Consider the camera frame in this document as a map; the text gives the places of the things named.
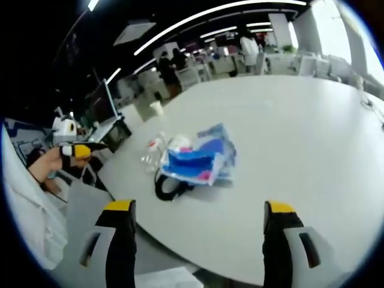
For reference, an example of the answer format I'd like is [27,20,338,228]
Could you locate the black strap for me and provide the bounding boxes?
[154,171,196,202]

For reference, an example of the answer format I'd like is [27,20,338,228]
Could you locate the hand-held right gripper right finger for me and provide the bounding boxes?
[262,200,341,288]

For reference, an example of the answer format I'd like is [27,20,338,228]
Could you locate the thin cable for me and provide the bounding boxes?
[359,89,384,130]

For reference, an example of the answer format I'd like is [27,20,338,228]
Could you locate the clear plastic packaging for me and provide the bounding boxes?
[140,131,169,175]

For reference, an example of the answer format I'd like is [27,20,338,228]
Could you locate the white table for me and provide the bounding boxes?
[97,74,384,287]

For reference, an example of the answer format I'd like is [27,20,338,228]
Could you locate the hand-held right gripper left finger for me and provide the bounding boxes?
[79,199,138,288]

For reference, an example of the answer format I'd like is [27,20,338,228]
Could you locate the clear blue-printed plastic bag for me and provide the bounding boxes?
[195,122,238,182]

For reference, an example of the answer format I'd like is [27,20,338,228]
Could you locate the person's left hand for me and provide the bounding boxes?
[27,146,73,184]

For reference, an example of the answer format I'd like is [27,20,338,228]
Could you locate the blue plastic packet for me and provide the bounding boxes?
[160,148,225,186]

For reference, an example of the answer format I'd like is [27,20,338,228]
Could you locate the long ceiling light strip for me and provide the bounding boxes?
[133,0,307,56]

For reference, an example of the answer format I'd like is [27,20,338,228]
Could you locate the dark computer monitor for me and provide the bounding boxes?
[85,79,121,124]

